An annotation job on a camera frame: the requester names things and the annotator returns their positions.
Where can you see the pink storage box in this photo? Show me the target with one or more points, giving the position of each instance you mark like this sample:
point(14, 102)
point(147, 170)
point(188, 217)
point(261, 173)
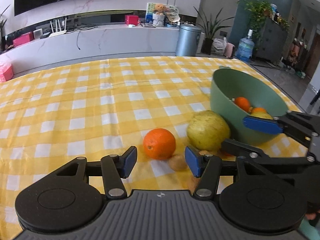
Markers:
point(6, 70)

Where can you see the grey metal trash bin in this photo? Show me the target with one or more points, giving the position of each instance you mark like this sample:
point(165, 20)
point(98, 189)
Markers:
point(188, 40)

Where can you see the blue water jug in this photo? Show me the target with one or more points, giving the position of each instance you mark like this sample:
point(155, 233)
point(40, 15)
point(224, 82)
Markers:
point(245, 47)

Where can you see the green plastic bowl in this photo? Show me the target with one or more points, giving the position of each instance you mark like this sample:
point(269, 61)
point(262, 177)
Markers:
point(233, 94)

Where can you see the yellow checkered tablecloth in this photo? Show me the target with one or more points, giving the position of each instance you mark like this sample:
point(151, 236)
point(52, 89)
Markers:
point(98, 108)

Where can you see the teddy bear toy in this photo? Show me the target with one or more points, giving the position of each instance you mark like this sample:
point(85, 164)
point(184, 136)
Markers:
point(160, 9)

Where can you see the orange in bowl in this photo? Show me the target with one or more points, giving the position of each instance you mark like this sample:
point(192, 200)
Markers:
point(258, 110)

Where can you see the dark grey drawer cabinet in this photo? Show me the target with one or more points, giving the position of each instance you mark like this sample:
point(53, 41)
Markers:
point(272, 42)

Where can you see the potted long-leaf plant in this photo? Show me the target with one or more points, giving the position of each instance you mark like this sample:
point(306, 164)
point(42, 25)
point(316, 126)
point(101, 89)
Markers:
point(210, 26)

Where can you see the red box on counter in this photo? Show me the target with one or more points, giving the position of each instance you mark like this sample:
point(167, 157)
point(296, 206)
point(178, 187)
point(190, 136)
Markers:
point(131, 20)

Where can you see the pink box on counter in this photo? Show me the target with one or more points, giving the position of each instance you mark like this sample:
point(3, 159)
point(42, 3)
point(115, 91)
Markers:
point(23, 39)

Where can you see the orange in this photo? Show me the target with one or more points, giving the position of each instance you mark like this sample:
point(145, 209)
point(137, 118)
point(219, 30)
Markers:
point(159, 144)
point(258, 110)

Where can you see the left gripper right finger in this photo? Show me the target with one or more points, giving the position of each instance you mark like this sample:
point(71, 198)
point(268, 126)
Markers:
point(218, 183)

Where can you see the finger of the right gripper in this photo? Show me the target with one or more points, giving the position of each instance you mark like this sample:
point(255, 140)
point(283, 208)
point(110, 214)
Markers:
point(237, 149)
point(290, 122)

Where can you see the trailing green ivy plant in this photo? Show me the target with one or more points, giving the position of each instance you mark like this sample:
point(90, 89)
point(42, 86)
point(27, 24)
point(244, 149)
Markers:
point(259, 11)

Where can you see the large yellow-green pear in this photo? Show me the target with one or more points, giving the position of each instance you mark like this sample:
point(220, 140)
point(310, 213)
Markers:
point(207, 130)

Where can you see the yellow pear in bowl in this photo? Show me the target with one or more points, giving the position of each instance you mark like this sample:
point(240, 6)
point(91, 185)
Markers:
point(262, 115)

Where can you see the small orange tangerine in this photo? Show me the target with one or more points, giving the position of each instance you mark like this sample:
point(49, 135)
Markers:
point(243, 103)

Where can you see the white marble tv console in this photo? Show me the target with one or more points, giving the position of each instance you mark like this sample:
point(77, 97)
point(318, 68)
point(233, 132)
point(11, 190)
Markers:
point(91, 44)

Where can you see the white wifi router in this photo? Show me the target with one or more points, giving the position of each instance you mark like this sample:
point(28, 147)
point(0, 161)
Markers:
point(58, 28)

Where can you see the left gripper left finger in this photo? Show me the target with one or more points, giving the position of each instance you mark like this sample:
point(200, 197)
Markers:
point(75, 194)

